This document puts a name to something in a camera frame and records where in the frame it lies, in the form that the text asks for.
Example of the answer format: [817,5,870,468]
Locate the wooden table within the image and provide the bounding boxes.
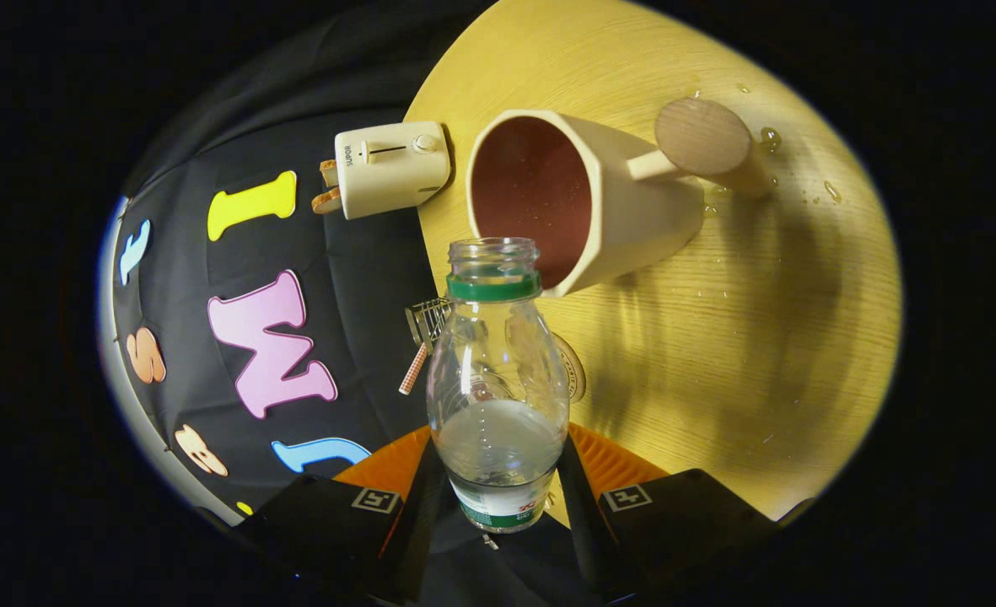
[403,0,903,522]

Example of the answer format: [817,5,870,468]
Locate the clear plastic juice bottle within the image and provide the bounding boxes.
[426,238,570,534]

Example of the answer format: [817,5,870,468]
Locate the wire mesh holder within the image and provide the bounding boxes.
[405,297,455,348]

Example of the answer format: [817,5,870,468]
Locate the checkered paper straw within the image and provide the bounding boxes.
[398,341,429,396]

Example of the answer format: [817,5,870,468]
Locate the black backdrop cloth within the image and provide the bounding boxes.
[110,4,587,604]

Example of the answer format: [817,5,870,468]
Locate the toast slices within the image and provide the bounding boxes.
[311,158,342,215]

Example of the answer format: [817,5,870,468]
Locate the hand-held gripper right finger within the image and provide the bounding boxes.
[556,423,780,603]

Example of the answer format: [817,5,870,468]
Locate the beige cup with wooden handle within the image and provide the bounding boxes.
[466,98,773,298]

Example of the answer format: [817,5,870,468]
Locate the white toaster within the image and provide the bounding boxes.
[334,121,452,221]

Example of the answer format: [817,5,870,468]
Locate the round cork coaster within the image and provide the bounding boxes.
[551,331,587,404]

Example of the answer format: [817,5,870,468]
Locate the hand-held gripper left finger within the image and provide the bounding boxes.
[230,426,446,602]

